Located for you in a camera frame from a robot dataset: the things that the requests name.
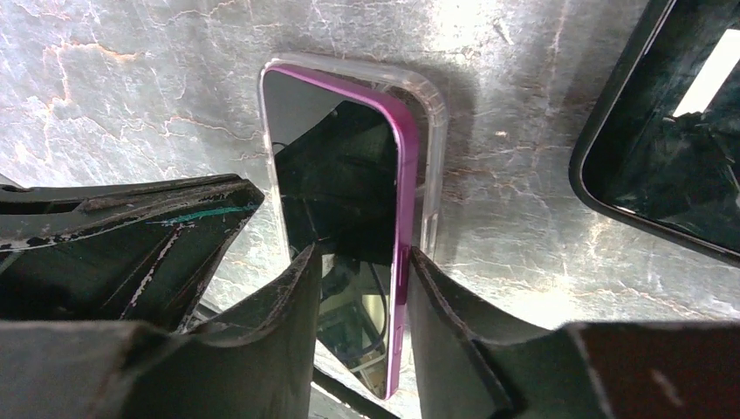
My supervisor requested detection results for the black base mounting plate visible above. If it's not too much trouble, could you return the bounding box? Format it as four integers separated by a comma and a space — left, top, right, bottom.
312, 367, 399, 419

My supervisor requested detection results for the clear magsafe phone case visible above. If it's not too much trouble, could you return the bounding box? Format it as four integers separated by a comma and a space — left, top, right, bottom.
257, 52, 449, 258

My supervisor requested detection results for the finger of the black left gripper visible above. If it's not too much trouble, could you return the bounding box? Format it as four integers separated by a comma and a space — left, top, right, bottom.
1, 175, 264, 332

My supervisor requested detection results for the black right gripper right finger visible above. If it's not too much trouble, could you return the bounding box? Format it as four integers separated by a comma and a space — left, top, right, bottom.
408, 248, 739, 418

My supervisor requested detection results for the black smartphone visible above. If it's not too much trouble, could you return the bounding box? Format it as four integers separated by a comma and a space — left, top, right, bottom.
260, 64, 419, 400
580, 0, 740, 256

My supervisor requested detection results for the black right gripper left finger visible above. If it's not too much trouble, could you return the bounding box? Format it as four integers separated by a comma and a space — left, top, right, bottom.
1, 245, 322, 418

